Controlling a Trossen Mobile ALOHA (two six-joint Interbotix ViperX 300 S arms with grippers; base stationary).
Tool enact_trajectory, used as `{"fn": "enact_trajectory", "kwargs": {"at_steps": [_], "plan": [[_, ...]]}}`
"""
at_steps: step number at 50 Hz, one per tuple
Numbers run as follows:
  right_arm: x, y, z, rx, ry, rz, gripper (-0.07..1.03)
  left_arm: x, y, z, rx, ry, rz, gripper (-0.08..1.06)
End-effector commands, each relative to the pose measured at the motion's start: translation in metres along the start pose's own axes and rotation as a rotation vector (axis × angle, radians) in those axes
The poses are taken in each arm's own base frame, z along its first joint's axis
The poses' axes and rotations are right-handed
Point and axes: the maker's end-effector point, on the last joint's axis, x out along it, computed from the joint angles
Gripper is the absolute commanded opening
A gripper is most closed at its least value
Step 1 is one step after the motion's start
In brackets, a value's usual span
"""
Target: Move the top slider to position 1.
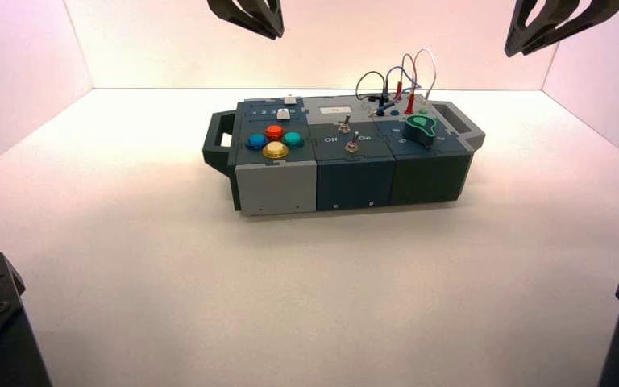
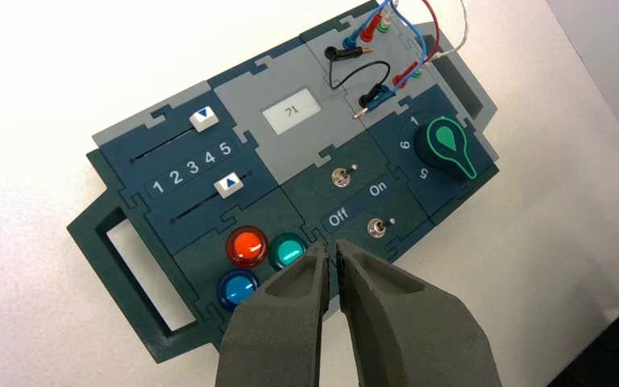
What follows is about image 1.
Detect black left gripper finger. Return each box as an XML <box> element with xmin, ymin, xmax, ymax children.
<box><xmin>258</xmin><ymin>0</ymin><xmax>285</xmax><ymax>38</ymax></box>
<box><xmin>206</xmin><ymin>0</ymin><xmax>279</xmax><ymax>40</ymax></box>

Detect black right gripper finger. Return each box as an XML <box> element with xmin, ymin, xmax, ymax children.
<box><xmin>504</xmin><ymin>0</ymin><xmax>581</xmax><ymax>58</ymax></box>
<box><xmin>521</xmin><ymin>0</ymin><xmax>619</xmax><ymax>56</ymax></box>

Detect yellow round push button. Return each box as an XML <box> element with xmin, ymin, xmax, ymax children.
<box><xmin>262</xmin><ymin>141</ymin><xmax>290</xmax><ymax>160</ymax></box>

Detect green rotary knob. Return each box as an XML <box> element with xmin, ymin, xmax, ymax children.
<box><xmin>404</xmin><ymin>116</ymin><xmax>438</xmax><ymax>150</ymax></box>

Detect grey teal control box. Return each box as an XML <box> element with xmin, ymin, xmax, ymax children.
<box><xmin>201</xmin><ymin>94</ymin><xmax>486</xmax><ymax>218</ymax></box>

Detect white jumper cable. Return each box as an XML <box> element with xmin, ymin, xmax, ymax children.
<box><xmin>412</xmin><ymin>48</ymin><xmax>438</xmax><ymax>102</ymax></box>

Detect black jumper cable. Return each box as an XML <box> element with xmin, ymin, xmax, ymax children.
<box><xmin>355</xmin><ymin>70</ymin><xmax>391</xmax><ymax>106</ymax></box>

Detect red jumper cable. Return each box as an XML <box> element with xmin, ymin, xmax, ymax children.
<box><xmin>393</xmin><ymin>52</ymin><xmax>418</xmax><ymax>116</ymax></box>

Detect blue jumper cable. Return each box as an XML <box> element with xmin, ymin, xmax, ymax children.
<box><xmin>374</xmin><ymin>65</ymin><xmax>422</xmax><ymax>118</ymax></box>

